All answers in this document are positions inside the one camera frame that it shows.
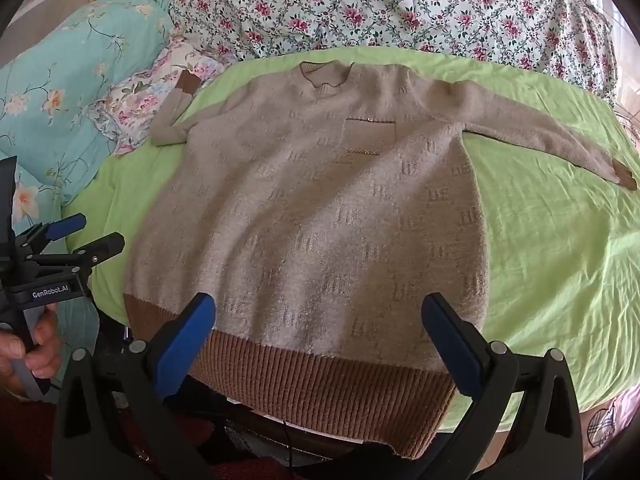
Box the dark red cloth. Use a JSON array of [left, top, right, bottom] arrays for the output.
[[0, 392, 151, 480]]

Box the person's left hand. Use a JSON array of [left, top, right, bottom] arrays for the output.
[[0, 305, 63, 396]]

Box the white pink-flowered quilt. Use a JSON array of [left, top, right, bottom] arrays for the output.
[[167, 0, 621, 108]]

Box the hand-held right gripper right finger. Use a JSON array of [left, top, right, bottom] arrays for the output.
[[421, 292, 585, 480]]

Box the pastel floral ruffled pillow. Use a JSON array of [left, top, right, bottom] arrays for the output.
[[87, 40, 241, 158]]

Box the beige knit sweater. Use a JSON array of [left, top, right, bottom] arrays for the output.
[[122, 60, 638, 461]]

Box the black cable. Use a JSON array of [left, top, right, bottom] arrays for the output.
[[279, 416, 302, 467]]

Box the teal floral pillow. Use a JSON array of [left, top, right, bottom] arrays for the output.
[[0, 0, 201, 241]]

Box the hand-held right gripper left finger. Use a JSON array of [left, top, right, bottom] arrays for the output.
[[51, 292, 221, 480]]

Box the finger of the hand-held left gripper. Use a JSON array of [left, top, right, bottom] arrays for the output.
[[20, 212, 87, 261], [37, 232, 126, 286]]

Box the pink printed cloth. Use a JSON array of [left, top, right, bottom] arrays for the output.
[[500, 385, 636, 466]]

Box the green bed sheet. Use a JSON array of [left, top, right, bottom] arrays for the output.
[[65, 47, 640, 436]]

